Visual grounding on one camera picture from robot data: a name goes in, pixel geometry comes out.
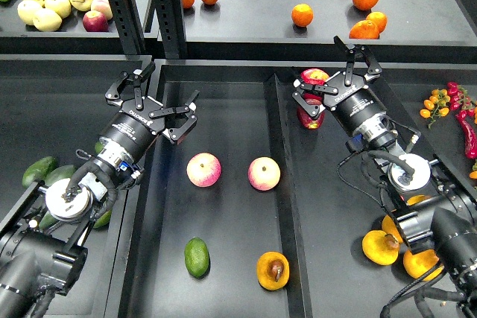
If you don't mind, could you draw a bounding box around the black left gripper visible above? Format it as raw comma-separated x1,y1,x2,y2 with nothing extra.
100,62,200,162

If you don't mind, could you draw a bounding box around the avocado large lower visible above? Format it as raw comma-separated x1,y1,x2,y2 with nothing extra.
93,210,112,229

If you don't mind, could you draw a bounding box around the yellow apple centre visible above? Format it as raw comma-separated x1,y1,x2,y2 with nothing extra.
44,0,72,19

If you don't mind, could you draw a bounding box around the black centre tray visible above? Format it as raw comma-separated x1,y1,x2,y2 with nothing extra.
102,58,477,318

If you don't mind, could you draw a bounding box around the pink apple right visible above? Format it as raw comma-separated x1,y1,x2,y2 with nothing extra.
248,156,281,191

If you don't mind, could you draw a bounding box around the black left tray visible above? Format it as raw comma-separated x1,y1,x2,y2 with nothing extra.
1,55,151,317

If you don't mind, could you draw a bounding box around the green avocado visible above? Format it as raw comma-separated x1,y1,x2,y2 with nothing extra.
184,237,209,279

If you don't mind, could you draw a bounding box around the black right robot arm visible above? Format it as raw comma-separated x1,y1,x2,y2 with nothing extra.
292,37,476,317

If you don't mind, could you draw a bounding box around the yellow apple with stem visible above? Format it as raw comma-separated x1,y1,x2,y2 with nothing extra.
69,0,93,12

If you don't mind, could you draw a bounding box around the avocado upper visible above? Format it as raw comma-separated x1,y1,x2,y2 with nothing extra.
94,141,104,154

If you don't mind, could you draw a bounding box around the black shelf post left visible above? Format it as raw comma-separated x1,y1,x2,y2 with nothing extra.
109,0,145,55

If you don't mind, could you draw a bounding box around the orange right front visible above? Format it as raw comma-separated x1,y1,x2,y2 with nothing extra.
349,20,380,39

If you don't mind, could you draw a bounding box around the orange centre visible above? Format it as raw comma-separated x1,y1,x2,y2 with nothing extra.
291,4,314,28

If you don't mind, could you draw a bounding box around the yellow pear middle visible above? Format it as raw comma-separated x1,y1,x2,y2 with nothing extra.
361,230,400,266

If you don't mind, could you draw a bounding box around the pink apple left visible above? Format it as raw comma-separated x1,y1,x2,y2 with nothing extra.
186,153,221,188

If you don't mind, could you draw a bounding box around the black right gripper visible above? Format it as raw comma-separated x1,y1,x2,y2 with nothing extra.
292,36,388,137

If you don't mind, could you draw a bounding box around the pink apple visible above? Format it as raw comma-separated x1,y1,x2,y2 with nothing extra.
248,156,281,191
186,153,221,188

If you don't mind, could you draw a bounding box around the yellow apple front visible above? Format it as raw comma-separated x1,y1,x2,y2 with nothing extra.
32,8,63,32

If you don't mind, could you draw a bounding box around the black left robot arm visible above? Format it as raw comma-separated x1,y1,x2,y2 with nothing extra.
1,63,197,317

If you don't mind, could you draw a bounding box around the pale pink peach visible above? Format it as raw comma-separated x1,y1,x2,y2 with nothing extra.
90,0,113,21

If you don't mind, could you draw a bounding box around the red apple on shelf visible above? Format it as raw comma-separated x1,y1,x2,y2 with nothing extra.
82,10,109,32

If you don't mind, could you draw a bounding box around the black tray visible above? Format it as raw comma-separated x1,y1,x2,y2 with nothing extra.
102,58,477,318
1,55,151,317

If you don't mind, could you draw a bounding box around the black shelf post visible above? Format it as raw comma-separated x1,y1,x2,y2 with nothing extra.
109,0,145,55
153,0,187,60

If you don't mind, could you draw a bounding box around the orange cherry tomato bunch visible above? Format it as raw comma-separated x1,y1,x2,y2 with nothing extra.
419,89,450,129

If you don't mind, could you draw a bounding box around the orange right small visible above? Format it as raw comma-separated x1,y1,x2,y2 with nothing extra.
366,11,388,33

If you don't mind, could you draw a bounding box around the avocado far left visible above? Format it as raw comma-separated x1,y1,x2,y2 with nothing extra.
22,156,58,188

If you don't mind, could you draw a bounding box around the red apple upper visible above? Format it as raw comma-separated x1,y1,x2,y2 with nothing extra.
300,68,329,86

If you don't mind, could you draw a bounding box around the dark red apple lower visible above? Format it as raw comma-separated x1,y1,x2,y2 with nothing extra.
296,94,325,130

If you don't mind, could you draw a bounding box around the red chili pepper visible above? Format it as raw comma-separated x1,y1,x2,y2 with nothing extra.
455,113,476,159

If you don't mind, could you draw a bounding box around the red cherry tomato bunch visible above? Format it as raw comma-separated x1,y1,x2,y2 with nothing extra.
446,81,476,118

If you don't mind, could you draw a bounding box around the black shelf post right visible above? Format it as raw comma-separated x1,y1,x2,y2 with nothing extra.
153,0,187,60

